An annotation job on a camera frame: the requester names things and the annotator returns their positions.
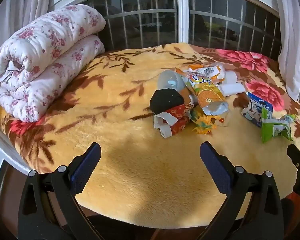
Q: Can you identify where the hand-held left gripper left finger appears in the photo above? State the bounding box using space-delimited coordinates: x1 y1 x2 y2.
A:
17 142 102 240

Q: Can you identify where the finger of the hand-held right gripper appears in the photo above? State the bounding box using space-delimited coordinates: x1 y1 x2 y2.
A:
287 144 300 174

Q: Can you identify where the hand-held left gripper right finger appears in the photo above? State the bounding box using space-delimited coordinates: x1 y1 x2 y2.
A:
199 141 288 240

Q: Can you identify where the green snack packet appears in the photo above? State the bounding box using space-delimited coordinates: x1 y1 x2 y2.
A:
261 107 297 143

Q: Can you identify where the yellow orange toy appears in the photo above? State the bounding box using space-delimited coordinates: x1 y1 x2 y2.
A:
190 105 225 137

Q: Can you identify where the red patterned packet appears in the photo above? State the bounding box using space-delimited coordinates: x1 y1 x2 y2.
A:
154 104 192 138

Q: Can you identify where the blue white drink carton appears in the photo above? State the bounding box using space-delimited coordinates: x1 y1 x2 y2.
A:
241 92 274 128

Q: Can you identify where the orange juice snack packet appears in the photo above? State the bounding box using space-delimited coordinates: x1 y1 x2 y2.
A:
181 66 229 115

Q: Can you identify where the black sock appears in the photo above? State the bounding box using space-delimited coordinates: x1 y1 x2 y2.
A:
150 89 185 113

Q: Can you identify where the yellow floral plush blanket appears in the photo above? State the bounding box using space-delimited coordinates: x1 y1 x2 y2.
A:
0 43 300 230

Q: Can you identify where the white mattress edge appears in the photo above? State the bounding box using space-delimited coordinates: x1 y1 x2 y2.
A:
0 120 30 175

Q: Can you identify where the orange white barcode packet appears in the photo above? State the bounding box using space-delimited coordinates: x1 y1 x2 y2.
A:
175 64 227 84

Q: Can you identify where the clear plastic cup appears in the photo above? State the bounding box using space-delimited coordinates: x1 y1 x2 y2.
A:
157 69 185 92

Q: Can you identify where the white curtain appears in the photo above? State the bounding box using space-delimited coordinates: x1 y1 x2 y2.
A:
272 0 300 100
0 0 55 53

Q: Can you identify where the pink floral folded quilt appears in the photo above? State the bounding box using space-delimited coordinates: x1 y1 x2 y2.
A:
0 4 107 123

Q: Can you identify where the white barred window frame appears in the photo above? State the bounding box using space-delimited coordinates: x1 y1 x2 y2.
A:
50 0 283 53

